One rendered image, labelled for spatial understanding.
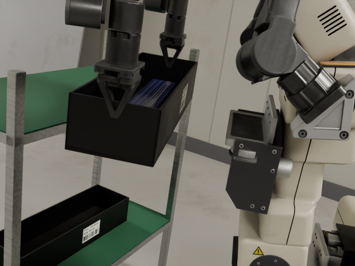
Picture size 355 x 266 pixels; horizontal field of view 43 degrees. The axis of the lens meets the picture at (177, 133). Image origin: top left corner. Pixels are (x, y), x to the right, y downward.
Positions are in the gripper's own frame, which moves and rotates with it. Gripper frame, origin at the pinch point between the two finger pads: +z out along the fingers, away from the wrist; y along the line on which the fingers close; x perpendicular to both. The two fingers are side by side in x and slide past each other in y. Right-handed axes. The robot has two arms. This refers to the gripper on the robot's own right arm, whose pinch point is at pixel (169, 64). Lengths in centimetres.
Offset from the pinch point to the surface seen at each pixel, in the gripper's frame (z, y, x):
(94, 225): 68, -13, -22
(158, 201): 111, -121, -13
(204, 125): 87, -220, 3
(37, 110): 15.2, 19.0, -31.9
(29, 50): 53, -233, -157
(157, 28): 18, -240, -50
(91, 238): 73, -12, -22
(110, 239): 75, -17, -16
